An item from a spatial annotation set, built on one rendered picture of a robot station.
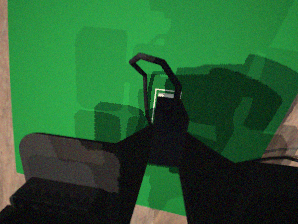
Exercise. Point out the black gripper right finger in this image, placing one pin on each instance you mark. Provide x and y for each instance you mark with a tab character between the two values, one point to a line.
217	190

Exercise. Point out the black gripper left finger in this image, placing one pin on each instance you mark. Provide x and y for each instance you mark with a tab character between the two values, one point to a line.
118	168

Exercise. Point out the black fan cable with plug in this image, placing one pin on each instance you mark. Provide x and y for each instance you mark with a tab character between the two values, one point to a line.
171	120

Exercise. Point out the green circuit board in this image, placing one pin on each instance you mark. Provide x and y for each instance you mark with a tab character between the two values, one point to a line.
237	62

